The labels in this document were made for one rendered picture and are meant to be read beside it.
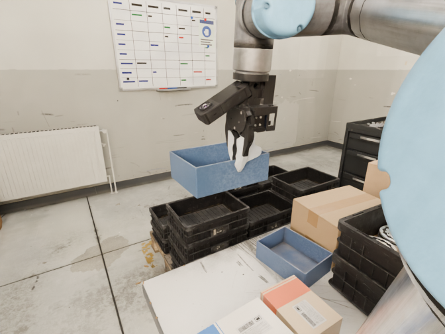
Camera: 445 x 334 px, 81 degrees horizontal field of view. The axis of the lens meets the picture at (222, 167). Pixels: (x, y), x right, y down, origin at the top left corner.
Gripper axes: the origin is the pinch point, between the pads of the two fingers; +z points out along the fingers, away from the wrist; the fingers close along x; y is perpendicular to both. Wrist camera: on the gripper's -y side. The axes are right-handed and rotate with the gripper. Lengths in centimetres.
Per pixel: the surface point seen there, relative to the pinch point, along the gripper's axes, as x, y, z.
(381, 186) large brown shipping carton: 11, 91, 32
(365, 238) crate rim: -18.3, 28.5, 17.4
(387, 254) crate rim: -24.0, 28.3, 17.7
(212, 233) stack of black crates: 53, 24, 66
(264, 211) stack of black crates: 73, 76, 80
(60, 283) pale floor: 113, -56, 123
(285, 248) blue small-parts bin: 7, 30, 42
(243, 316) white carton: -13.4, -3.7, 31.8
